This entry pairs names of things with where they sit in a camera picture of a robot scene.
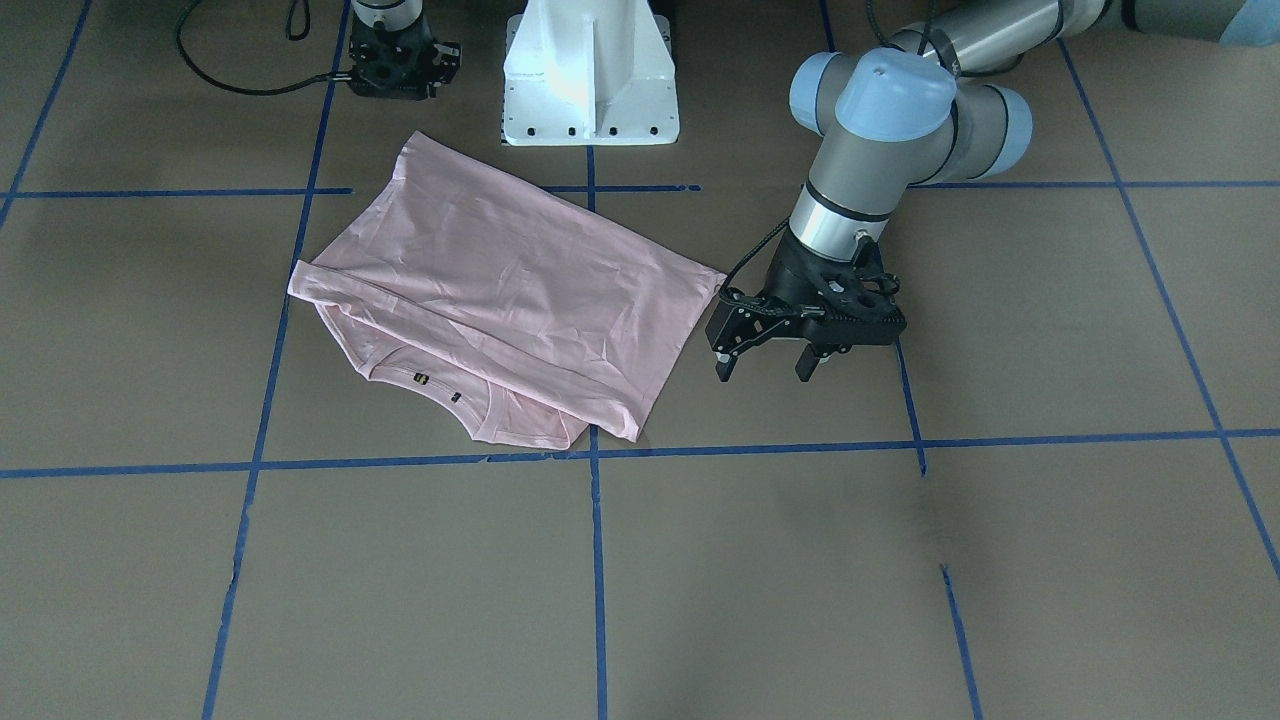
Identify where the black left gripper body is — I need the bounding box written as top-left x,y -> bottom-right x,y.
707,231 -> 908,356

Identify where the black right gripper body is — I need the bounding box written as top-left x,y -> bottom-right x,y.
347,26 -> 462,101

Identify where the pink Snoopy t-shirt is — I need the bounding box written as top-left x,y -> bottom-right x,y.
288,132 -> 724,450

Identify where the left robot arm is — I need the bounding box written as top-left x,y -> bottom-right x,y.
707,1 -> 1279,380

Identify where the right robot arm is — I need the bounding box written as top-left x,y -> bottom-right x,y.
347,1 -> 462,101

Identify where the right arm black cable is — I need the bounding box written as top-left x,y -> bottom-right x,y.
175,0 -> 353,97

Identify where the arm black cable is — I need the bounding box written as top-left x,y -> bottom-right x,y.
721,218 -> 791,296
175,0 -> 353,97

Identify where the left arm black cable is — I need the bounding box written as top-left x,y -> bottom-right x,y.
721,218 -> 791,296

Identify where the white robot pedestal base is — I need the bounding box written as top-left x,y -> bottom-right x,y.
500,1 -> 681,147

